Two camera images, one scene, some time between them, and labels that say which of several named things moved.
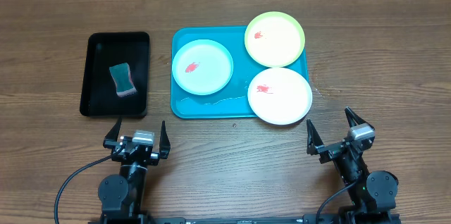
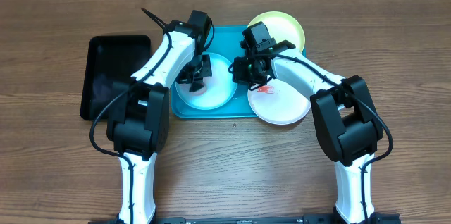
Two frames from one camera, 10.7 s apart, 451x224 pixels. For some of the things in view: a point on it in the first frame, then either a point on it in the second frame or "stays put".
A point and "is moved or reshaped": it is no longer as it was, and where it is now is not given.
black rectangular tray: (104, 50) stays put
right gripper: (317, 146) to (241, 76)
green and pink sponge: (125, 85) to (202, 91)
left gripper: (109, 139) to (182, 79)
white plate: (280, 96) stays put
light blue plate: (202, 67) is moved or reshaped
